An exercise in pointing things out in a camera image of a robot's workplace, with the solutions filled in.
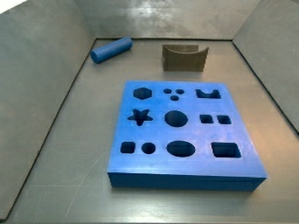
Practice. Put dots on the blue cylinder peg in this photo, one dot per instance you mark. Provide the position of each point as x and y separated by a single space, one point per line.
108 51

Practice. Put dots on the blue shape sorter block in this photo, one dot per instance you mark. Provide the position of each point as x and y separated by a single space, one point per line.
181 139

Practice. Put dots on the dark curved cradle stand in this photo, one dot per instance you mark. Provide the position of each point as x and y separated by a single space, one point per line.
185 58

